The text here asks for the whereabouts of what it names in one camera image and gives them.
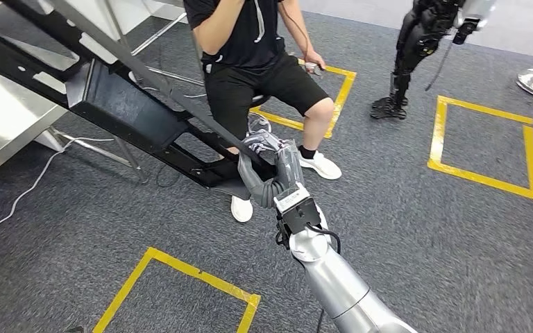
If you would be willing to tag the white table steel frame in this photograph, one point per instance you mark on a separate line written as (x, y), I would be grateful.
(142, 11)

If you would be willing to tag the person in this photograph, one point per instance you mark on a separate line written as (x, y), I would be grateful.
(243, 36)

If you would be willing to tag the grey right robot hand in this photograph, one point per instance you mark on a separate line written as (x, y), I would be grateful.
(292, 165)

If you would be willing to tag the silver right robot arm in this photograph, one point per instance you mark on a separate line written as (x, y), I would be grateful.
(340, 289)

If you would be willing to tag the person's left white shoe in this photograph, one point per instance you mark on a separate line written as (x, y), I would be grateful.
(321, 166)

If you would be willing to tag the person's right white shoe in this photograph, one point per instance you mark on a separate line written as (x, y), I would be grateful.
(241, 209)

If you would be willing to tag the person's left forearm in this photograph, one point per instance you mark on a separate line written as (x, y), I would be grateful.
(296, 25)

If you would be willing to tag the stainless steel workbench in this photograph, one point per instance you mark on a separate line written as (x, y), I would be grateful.
(0, 119)

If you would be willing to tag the black plastic panel part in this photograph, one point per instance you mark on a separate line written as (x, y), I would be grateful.
(124, 110)

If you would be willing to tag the person's right forearm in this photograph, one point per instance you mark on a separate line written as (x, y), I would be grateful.
(216, 32)

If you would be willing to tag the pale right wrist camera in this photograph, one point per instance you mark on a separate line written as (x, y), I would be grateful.
(292, 200)

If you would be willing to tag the person's left hand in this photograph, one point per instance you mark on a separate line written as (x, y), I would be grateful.
(313, 57)

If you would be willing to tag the grey handheld controller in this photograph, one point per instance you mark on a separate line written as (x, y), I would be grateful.
(317, 71)

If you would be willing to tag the black humanoid robot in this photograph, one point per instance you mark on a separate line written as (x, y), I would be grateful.
(413, 41)

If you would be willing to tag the person's white shoe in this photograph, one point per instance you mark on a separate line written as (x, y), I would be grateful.
(241, 209)
(321, 166)

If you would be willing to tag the yellow floor tape square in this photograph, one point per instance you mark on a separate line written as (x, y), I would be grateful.
(188, 269)
(531, 161)
(340, 101)

